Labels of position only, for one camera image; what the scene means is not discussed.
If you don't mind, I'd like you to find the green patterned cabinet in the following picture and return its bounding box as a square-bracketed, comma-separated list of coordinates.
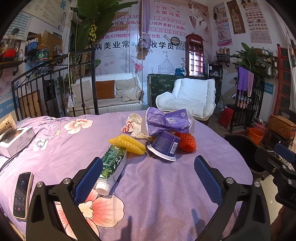
[147, 74, 181, 107]

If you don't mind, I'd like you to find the white box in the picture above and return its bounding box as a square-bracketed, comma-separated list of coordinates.
[1, 127, 35, 158]

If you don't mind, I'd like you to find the black cable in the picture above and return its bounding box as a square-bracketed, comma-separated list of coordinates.
[0, 128, 42, 173]

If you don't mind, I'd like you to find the potted green plant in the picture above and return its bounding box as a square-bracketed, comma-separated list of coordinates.
[235, 42, 270, 80]

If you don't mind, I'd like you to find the smartphone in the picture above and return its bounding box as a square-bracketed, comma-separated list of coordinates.
[13, 172, 34, 220]

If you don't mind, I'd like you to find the red foam fruit net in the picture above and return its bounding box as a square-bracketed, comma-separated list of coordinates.
[175, 132, 196, 153]

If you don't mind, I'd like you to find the purple yogurt cup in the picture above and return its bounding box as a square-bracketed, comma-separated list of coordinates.
[147, 132, 181, 162]

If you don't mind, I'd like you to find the large green plant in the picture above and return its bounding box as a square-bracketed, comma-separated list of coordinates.
[69, 0, 139, 77]

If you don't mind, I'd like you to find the green white milk carton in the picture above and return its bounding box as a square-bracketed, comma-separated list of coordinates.
[95, 145, 126, 196]

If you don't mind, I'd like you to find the purple plastic wrapper bag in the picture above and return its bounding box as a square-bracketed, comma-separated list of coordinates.
[145, 107, 195, 136]

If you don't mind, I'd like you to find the purple towel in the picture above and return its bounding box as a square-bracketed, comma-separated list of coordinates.
[237, 66, 249, 91]

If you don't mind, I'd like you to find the white wicker sofa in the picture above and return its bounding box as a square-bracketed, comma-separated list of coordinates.
[67, 73, 144, 116]

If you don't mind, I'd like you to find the black iron bed frame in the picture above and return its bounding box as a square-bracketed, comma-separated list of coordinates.
[11, 48, 100, 121]

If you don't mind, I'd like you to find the black metal rack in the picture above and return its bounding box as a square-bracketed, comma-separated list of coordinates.
[229, 66, 264, 133]

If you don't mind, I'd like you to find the white red plastic bag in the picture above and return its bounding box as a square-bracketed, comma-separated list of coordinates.
[121, 113, 149, 139]

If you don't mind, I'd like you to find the orange bucket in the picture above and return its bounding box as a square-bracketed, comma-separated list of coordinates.
[247, 128, 263, 145]

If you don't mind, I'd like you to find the yellow foam fruit net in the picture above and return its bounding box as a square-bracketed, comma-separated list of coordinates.
[109, 135, 146, 155]

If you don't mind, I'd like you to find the orange cushion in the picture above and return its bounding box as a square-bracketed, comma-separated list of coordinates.
[96, 80, 115, 100]

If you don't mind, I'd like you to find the white padded armchair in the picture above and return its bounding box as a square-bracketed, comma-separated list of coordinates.
[156, 78, 216, 121]

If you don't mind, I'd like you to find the red phone booth cabinet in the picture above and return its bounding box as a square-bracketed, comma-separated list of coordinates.
[185, 34, 204, 77]

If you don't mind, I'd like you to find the black trash bin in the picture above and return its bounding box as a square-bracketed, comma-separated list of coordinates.
[224, 134, 267, 178]

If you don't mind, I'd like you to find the wooden chest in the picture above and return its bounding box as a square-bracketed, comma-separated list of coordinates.
[267, 115, 295, 140]

